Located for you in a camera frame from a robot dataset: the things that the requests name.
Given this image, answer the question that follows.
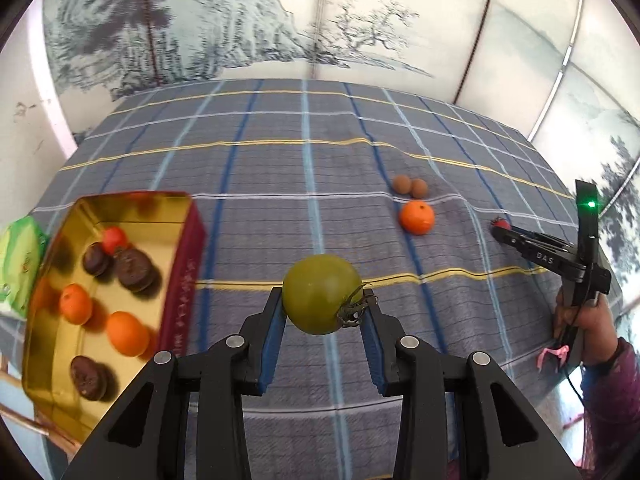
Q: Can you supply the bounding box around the small dark purple mangosteen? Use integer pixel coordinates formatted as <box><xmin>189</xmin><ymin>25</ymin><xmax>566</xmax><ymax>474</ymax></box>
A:
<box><xmin>81</xmin><ymin>242</ymin><xmax>112</xmax><ymax>277</ymax></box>

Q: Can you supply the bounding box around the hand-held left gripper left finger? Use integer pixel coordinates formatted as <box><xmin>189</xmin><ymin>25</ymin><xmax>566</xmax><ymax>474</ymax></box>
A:
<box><xmin>62</xmin><ymin>286</ymin><xmax>289</xmax><ymax>480</ymax></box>

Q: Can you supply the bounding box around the orange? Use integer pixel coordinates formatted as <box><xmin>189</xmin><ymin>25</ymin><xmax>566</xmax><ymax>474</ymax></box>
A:
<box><xmin>59</xmin><ymin>284</ymin><xmax>94</xmax><ymax>326</ymax></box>
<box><xmin>106</xmin><ymin>311</ymin><xmax>151</xmax><ymax>358</ymax></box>
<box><xmin>398</xmin><ymin>200</ymin><xmax>436</xmax><ymax>236</ymax></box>

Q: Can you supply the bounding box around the person's right hand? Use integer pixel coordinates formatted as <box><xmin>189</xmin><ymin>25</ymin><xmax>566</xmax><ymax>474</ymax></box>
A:
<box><xmin>552</xmin><ymin>295</ymin><xmax>618</xmax><ymax>367</ymax></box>

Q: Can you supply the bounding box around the large dark purple mangosteen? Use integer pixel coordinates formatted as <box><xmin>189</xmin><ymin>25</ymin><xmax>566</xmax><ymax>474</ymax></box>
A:
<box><xmin>114</xmin><ymin>249</ymin><xmax>162</xmax><ymax>295</ymax></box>

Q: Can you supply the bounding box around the black cable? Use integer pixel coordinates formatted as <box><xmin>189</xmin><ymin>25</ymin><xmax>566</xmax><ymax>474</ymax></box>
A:
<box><xmin>560</xmin><ymin>360</ymin><xmax>588</xmax><ymax>408</ymax></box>

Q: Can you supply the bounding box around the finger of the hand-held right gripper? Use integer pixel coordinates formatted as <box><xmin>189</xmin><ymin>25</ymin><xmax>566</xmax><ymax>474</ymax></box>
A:
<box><xmin>511</xmin><ymin>225</ymin><xmax>576</xmax><ymax>253</ymax></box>
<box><xmin>491</xmin><ymin>227</ymin><xmax>538</xmax><ymax>261</ymax></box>

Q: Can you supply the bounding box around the pink plastic object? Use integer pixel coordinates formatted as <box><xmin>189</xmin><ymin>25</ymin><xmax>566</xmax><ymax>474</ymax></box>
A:
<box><xmin>537</xmin><ymin>345</ymin><xmax>571</xmax><ymax>371</ymax></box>

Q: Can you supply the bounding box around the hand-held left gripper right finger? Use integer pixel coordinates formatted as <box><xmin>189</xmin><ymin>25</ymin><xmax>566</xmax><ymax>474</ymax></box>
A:
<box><xmin>360</xmin><ymin>285</ymin><xmax>583</xmax><ymax>480</ymax></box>

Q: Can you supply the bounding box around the plaid bed sheet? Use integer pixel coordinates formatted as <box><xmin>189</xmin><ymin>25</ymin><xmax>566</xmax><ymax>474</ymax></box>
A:
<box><xmin>0</xmin><ymin>77</ymin><xmax>623</xmax><ymax>480</ymax></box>

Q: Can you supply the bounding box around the green tomato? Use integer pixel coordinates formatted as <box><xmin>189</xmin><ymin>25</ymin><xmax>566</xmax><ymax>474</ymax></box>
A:
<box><xmin>281</xmin><ymin>254</ymin><xmax>377</xmax><ymax>336</ymax></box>

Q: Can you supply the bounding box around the red and gold tin box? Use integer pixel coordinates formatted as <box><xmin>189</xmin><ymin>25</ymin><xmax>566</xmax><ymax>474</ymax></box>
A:
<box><xmin>21</xmin><ymin>191</ymin><xmax>207</xmax><ymax>443</ymax></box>

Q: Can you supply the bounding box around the landscape wall mural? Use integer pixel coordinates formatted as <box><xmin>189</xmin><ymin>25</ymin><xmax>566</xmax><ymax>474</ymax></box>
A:
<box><xmin>42</xmin><ymin>0</ymin><xmax>640</xmax><ymax>241</ymax></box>

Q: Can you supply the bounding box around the green tissue packet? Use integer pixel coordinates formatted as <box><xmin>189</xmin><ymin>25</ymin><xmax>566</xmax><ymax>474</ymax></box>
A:
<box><xmin>0</xmin><ymin>216</ymin><xmax>50</xmax><ymax>318</ymax></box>

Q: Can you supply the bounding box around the brown wrinkled passion fruit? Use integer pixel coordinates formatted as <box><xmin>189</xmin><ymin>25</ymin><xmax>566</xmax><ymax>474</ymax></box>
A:
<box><xmin>70</xmin><ymin>355</ymin><xmax>108</xmax><ymax>402</ymax></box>

